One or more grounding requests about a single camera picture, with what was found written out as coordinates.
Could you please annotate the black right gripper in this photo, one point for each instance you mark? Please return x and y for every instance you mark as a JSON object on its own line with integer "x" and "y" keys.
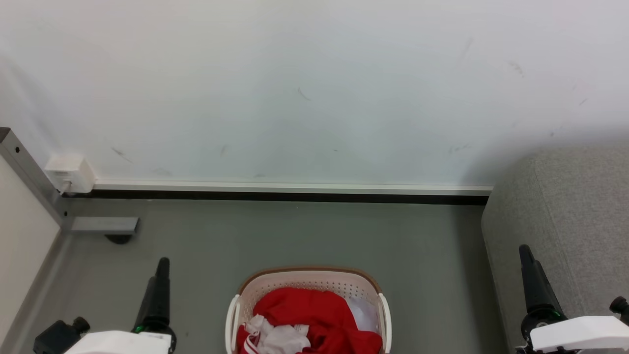
{"x": 533, "y": 322}

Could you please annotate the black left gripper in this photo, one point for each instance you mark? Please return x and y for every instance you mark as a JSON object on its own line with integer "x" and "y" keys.
{"x": 157, "y": 327}

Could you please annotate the white plastic laundry basket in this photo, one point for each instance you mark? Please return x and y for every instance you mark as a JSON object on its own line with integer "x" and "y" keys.
{"x": 304, "y": 280}

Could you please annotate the pale white basket liner cloth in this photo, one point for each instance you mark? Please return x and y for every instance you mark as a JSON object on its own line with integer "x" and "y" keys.
{"x": 364, "y": 314}

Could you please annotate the grey fabric sofa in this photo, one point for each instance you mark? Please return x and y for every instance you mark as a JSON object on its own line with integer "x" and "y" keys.
{"x": 580, "y": 221}

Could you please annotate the beige partition panel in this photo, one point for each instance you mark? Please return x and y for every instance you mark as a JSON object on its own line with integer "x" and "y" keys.
{"x": 22, "y": 236}

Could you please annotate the black skirting strip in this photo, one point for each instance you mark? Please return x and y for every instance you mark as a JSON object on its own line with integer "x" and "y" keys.
{"x": 295, "y": 196}

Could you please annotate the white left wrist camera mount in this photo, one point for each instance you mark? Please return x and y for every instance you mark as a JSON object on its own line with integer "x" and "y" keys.
{"x": 123, "y": 343}

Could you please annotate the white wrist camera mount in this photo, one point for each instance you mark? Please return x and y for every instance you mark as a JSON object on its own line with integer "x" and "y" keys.
{"x": 123, "y": 343}
{"x": 580, "y": 332}

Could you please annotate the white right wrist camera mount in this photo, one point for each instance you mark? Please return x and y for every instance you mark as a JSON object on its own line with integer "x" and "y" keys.
{"x": 580, "y": 332}

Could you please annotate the black round frame foot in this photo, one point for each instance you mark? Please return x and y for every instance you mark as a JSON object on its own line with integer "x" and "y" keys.
{"x": 119, "y": 239}

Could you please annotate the dark grey right wrist camera box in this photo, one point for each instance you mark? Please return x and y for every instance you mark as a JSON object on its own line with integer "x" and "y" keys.
{"x": 620, "y": 306}

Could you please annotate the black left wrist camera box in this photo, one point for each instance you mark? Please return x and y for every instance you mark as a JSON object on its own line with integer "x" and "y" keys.
{"x": 56, "y": 339}

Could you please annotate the white wall socket box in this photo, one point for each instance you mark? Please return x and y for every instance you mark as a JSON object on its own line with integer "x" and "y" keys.
{"x": 71, "y": 172}

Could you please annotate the grey metal frame post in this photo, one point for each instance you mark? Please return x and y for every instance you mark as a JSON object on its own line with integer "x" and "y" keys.
{"x": 29, "y": 169}

